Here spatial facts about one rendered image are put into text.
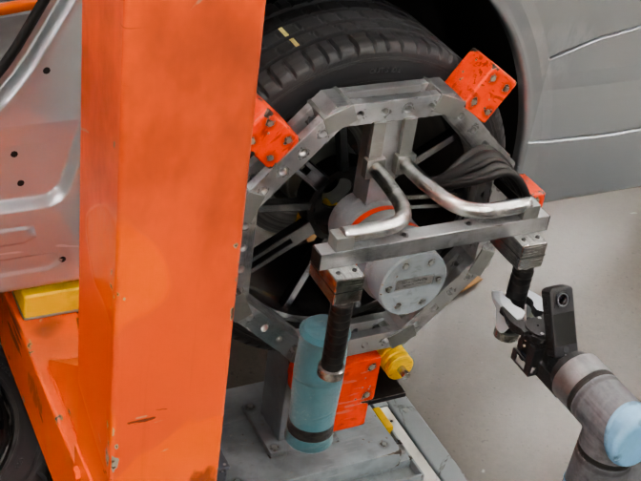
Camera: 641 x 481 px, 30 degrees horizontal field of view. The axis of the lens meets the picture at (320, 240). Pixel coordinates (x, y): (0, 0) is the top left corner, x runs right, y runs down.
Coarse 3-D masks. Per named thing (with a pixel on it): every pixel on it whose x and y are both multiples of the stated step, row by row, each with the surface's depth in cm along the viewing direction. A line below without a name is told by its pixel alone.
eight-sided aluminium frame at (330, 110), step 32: (320, 96) 193; (352, 96) 195; (384, 96) 194; (416, 96) 196; (448, 96) 198; (320, 128) 191; (480, 128) 206; (256, 160) 194; (288, 160) 191; (512, 160) 214; (256, 192) 192; (480, 192) 221; (256, 224) 196; (448, 256) 228; (480, 256) 224; (448, 288) 225; (256, 320) 208; (352, 320) 227; (384, 320) 228; (416, 320) 226; (288, 352) 216; (352, 352) 224
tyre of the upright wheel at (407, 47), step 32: (288, 0) 210; (320, 0) 209; (352, 0) 212; (384, 0) 219; (288, 32) 201; (320, 32) 200; (352, 32) 201; (384, 32) 201; (416, 32) 207; (288, 64) 195; (320, 64) 194; (352, 64) 197; (384, 64) 200; (416, 64) 202; (448, 64) 206; (288, 96) 195
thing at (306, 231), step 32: (416, 128) 237; (448, 128) 220; (320, 160) 215; (352, 160) 214; (416, 160) 218; (448, 160) 228; (320, 192) 212; (416, 192) 223; (320, 224) 222; (256, 256) 214; (288, 256) 242; (256, 288) 223; (288, 288) 224; (288, 320) 224
